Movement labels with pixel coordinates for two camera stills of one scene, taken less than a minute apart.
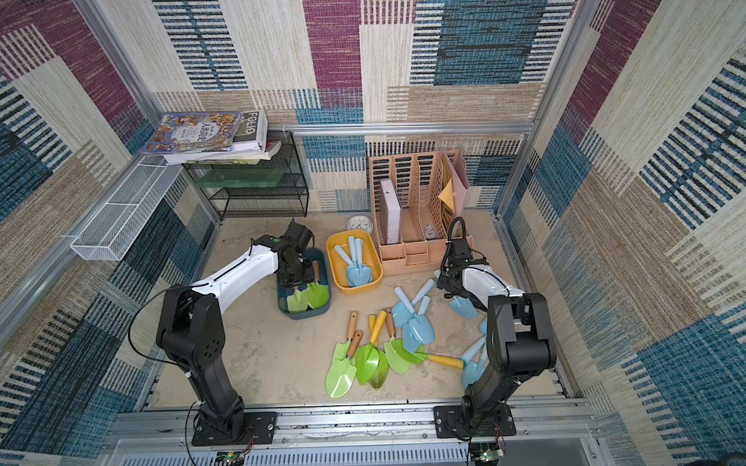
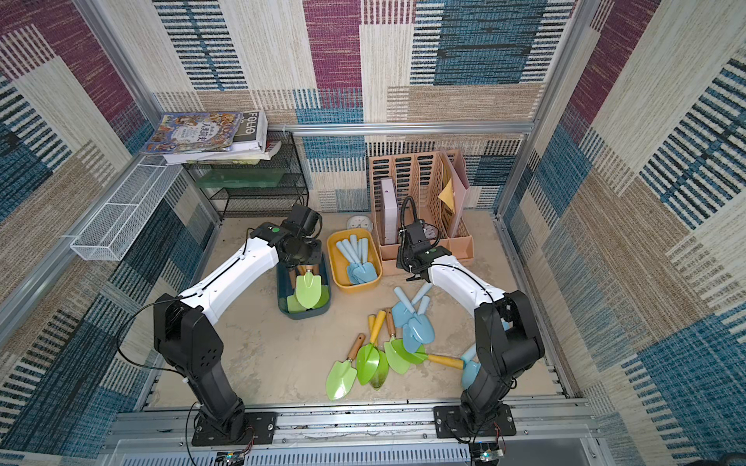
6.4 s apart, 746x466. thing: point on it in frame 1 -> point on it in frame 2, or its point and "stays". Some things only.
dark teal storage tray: x=283 y=291 stays
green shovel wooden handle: x=298 y=302 stays
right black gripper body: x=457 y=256 -> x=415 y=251
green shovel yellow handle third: x=420 y=356 stays
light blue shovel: x=463 y=307 -> x=356 y=270
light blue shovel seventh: x=417 y=328 stays
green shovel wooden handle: x=341 y=349 -> x=308 y=288
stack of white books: x=253 y=146 stays
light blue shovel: x=346 y=257 stays
